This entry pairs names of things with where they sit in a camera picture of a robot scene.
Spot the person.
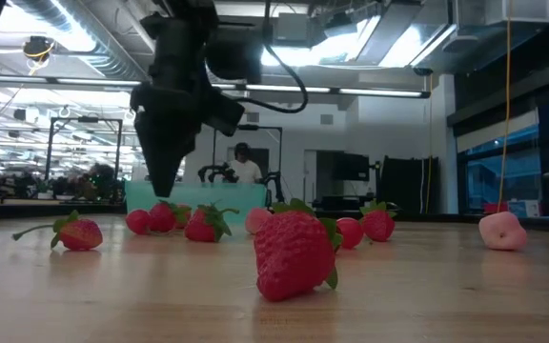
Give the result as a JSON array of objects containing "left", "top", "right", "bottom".
[{"left": 229, "top": 141, "right": 265, "bottom": 185}]

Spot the long ceiling light bar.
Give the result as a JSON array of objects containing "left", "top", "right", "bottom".
[
  {"left": 0, "top": 73, "right": 143, "bottom": 91},
  {"left": 210, "top": 81, "right": 432, "bottom": 100}
]

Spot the black background robot station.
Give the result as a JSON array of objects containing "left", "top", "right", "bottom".
[{"left": 196, "top": 124, "right": 286, "bottom": 205}]

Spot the red toy cherry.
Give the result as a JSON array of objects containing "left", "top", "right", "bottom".
[
  {"left": 125, "top": 208, "right": 153, "bottom": 236},
  {"left": 335, "top": 216, "right": 365, "bottom": 251}
]

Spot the black ceiling fixture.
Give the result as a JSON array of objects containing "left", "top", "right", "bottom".
[{"left": 21, "top": 35, "right": 57, "bottom": 63}]

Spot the silver ventilation duct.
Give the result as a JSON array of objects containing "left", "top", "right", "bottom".
[{"left": 7, "top": 0, "right": 156, "bottom": 82}]

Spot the teal translucent tupperware container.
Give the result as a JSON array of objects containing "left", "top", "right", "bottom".
[{"left": 124, "top": 179, "right": 270, "bottom": 225}]

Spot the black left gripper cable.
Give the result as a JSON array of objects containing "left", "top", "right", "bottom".
[{"left": 234, "top": 0, "right": 310, "bottom": 115}]

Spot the yellow hanging cable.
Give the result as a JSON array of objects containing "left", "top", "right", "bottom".
[{"left": 495, "top": 0, "right": 515, "bottom": 214}]

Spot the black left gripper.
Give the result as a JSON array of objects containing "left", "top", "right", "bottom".
[{"left": 129, "top": 13, "right": 246, "bottom": 198}]

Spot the long-stemmed red toy strawberry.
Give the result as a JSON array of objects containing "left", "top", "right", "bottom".
[{"left": 10, "top": 209, "right": 104, "bottom": 252}]

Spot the black partition panel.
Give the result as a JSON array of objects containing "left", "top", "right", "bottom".
[{"left": 379, "top": 155, "right": 441, "bottom": 215}]

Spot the black wall screen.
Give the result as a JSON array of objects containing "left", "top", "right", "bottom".
[{"left": 331, "top": 151, "right": 371, "bottom": 182}]

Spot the black background frame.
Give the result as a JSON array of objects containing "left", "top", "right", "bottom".
[{"left": 44, "top": 116, "right": 124, "bottom": 182}]

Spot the white and blue box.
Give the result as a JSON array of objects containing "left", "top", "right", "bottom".
[{"left": 507, "top": 198, "right": 541, "bottom": 219}]

